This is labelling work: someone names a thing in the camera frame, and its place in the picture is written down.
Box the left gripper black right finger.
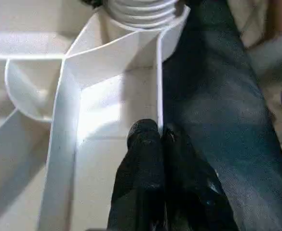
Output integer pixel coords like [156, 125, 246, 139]
[161, 124, 239, 231]

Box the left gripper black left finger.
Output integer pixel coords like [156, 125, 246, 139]
[107, 119, 165, 231]

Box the white plastic table top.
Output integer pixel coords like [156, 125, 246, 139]
[0, 0, 190, 231]

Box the white plastic table leg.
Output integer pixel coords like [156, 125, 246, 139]
[105, 0, 180, 28]

